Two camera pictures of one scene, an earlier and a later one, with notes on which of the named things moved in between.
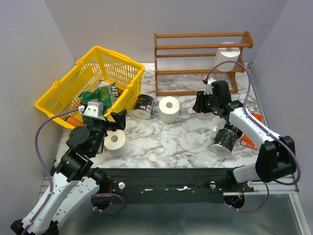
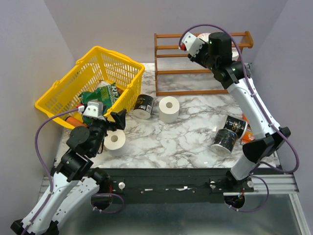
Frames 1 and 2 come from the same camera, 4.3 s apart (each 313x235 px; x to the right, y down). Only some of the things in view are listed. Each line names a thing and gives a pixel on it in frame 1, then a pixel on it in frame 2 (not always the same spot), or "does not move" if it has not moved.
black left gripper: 120,118 does not move
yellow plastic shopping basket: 101,64 does not move
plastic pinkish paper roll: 202,115 -> 205,36
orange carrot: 75,122 does not move
